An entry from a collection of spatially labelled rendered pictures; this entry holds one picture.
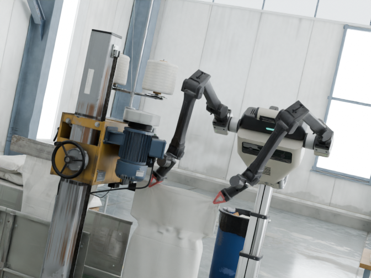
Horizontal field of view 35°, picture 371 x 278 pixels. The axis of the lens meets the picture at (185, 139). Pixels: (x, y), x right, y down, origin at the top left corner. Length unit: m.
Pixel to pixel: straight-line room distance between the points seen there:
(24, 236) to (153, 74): 1.15
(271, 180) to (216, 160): 7.90
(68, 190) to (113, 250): 0.88
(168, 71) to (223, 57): 8.59
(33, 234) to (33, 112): 5.68
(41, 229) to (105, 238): 0.55
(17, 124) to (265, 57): 4.82
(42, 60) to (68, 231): 6.26
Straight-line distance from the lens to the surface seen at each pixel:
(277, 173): 3.48
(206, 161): 11.47
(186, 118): 3.04
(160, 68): 2.94
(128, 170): 2.82
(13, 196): 4.02
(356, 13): 11.27
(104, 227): 3.70
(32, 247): 3.34
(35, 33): 9.15
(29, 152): 3.56
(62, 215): 2.94
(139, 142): 2.82
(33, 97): 9.03
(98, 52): 2.87
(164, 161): 3.08
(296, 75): 11.17
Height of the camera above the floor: 1.48
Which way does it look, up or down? 3 degrees down
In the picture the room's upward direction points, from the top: 12 degrees clockwise
